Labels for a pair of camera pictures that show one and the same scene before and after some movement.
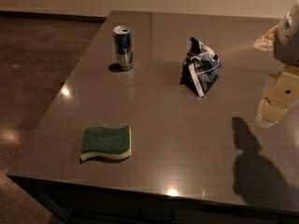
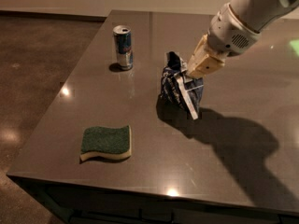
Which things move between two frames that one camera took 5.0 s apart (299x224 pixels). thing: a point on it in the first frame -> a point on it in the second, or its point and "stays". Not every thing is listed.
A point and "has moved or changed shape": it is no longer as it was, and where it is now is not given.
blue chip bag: [201, 67] has moved or changed shape
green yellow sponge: [106, 143] stays
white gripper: [287, 44] -> [230, 32]
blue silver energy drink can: [123, 45] stays
